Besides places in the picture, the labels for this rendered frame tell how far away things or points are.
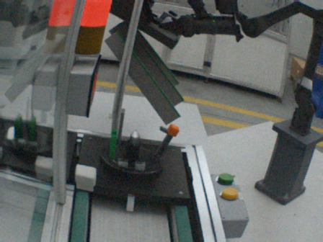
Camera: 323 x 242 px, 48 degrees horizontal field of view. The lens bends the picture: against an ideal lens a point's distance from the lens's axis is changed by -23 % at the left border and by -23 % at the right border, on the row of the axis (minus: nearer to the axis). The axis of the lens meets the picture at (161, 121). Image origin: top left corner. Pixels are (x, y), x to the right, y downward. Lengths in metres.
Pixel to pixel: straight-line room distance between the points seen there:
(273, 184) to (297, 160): 0.11
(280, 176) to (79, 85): 0.69
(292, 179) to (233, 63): 4.01
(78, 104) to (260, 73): 4.56
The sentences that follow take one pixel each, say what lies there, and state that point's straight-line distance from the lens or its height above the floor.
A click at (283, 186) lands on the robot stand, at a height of 0.91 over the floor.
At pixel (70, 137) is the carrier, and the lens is 1.07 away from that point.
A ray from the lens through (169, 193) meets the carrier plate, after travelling 0.91.
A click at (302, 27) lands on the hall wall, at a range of 9.86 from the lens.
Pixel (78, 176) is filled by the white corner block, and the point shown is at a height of 0.98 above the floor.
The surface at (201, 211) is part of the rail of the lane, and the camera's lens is 0.89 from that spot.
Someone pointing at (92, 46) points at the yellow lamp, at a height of 1.27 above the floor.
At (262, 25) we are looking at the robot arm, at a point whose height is 1.33.
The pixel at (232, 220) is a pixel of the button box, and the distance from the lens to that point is 0.88.
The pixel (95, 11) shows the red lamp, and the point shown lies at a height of 1.34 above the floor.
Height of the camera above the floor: 1.43
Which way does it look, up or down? 22 degrees down
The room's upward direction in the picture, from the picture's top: 10 degrees clockwise
